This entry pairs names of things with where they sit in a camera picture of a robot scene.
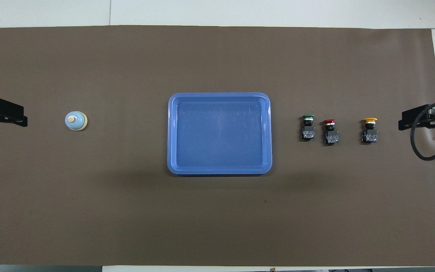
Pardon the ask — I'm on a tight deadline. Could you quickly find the yellow mushroom push button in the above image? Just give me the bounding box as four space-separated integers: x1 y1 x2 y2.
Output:
361 117 378 144

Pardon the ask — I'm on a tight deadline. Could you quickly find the red mushroom push button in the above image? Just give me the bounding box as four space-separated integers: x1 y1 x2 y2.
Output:
322 119 339 145

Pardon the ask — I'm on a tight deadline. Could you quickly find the green mushroom push button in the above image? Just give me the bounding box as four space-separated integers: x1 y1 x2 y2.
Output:
301 114 316 141

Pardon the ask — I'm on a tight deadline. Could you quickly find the light blue call bell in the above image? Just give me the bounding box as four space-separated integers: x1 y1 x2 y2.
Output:
65 110 88 131

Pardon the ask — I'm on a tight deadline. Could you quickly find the blue plastic tray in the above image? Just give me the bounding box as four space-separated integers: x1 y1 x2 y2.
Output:
167 92 273 175

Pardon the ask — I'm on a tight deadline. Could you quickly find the brown table mat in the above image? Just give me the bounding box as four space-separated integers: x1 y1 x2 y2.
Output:
0 25 435 267

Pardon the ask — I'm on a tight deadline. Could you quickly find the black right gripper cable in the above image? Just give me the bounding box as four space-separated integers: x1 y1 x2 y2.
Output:
410 99 435 161

